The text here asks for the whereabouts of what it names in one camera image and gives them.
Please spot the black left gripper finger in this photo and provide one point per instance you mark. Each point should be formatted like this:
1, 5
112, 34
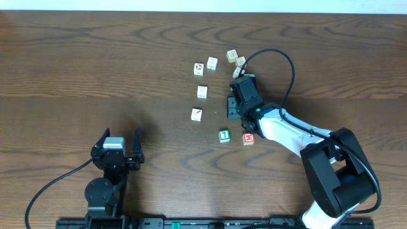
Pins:
136, 147
100, 142

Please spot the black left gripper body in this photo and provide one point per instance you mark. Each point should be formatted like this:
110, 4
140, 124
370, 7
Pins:
130, 161

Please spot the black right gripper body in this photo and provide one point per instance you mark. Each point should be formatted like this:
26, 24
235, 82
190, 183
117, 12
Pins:
235, 111

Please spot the red M wooden block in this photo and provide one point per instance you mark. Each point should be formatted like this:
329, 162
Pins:
248, 139

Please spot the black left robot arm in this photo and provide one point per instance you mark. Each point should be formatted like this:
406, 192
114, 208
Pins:
105, 195

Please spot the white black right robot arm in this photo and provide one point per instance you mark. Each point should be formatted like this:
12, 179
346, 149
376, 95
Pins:
338, 172

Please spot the green N wooden block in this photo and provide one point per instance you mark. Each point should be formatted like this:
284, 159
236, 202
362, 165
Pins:
237, 72

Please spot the green 7 wooden block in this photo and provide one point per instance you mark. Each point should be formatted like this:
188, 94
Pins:
224, 135

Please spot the red side wooden block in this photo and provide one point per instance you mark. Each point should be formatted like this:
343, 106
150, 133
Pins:
240, 61

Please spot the W wooden block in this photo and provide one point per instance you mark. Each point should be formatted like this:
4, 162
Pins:
202, 92

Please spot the hammer wooden block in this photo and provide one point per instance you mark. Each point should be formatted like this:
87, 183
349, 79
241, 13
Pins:
196, 114

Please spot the yellow side wooden block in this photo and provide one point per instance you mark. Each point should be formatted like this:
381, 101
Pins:
231, 55

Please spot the umbrella wooden block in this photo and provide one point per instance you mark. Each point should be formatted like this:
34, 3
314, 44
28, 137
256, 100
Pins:
212, 63

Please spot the ball A wooden block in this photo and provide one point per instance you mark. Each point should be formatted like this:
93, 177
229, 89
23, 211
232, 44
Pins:
198, 69

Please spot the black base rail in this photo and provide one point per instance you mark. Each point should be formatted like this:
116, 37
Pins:
159, 223

